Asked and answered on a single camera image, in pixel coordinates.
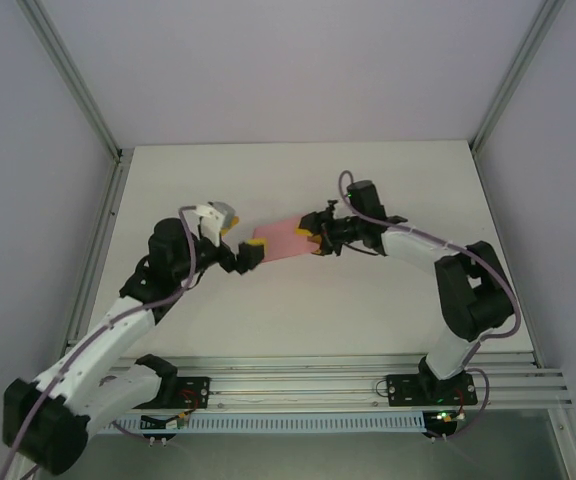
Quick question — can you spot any pink paper box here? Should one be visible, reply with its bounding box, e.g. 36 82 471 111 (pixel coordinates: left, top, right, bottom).
251 214 322 265

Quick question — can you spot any aluminium table side rail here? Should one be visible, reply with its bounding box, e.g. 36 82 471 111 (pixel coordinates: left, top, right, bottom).
470 147 576 480
65 147 132 351

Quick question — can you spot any aluminium mounting rail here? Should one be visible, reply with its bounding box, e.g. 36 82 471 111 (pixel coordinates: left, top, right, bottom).
67 352 572 411

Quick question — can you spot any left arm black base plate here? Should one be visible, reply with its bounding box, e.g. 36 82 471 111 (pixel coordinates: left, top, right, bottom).
172 374 212 409

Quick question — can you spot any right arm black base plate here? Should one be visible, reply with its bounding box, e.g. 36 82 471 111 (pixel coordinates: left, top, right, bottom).
385 372 479 407

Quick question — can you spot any slotted blue cable duct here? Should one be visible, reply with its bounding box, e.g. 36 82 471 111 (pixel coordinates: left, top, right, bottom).
112 410 427 435

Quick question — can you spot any aluminium frame post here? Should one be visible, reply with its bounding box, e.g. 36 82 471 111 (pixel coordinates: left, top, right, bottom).
469 0 569 154
17 0 124 164

